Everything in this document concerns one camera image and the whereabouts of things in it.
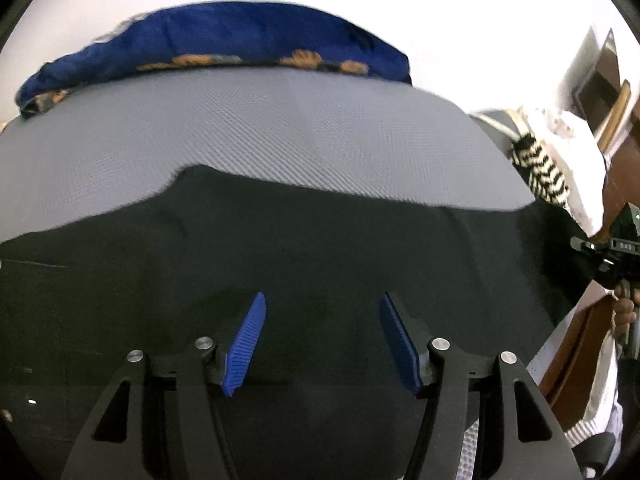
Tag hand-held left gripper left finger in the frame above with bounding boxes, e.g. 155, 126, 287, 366
60, 291, 267, 480

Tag grey mesh table cover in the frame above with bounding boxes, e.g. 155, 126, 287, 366
0, 67, 538, 480

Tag wooden cabinet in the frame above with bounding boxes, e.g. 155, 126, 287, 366
597, 80, 640, 223

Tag dark framed panel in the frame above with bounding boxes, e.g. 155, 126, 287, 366
572, 27, 622, 133

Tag blue floral blanket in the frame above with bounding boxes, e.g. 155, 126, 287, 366
15, 4, 412, 120

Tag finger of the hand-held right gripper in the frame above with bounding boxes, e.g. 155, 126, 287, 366
570, 237, 608, 256

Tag wooden bed frame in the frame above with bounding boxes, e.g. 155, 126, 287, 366
540, 290, 621, 431

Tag person's right hand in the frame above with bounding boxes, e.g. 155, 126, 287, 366
612, 282, 638, 346

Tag black pants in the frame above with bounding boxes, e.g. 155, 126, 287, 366
0, 164, 596, 480

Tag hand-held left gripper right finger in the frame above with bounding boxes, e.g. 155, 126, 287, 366
378, 292, 586, 480

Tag black and white striped cloth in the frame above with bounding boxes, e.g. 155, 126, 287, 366
509, 132, 571, 207

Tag white crumpled cloth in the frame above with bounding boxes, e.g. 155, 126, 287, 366
520, 105, 608, 238

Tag white ribbed garment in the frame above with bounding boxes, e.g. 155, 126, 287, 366
564, 332, 626, 447

